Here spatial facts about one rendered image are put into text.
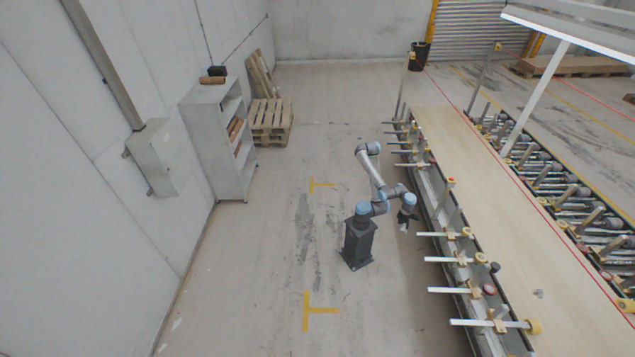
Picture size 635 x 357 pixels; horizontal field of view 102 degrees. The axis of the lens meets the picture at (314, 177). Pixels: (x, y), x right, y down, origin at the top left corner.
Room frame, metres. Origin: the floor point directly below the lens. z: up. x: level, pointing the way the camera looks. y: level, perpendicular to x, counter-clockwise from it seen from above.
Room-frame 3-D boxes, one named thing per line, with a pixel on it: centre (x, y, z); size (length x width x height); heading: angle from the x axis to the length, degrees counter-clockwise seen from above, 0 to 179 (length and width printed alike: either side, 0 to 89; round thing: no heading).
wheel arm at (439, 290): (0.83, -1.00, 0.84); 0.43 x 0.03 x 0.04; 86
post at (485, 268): (0.86, -1.12, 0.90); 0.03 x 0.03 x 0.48; 86
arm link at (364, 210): (1.67, -0.47, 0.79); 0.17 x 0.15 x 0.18; 104
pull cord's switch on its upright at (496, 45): (3.58, -2.43, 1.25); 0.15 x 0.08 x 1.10; 176
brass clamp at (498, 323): (0.59, -1.10, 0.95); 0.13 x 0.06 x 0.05; 176
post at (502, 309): (0.61, -1.10, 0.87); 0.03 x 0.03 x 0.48; 86
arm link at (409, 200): (1.35, -0.72, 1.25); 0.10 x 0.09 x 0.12; 14
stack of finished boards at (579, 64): (7.21, -7.18, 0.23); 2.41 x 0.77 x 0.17; 89
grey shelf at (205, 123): (3.05, 1.20, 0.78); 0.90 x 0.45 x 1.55; 177
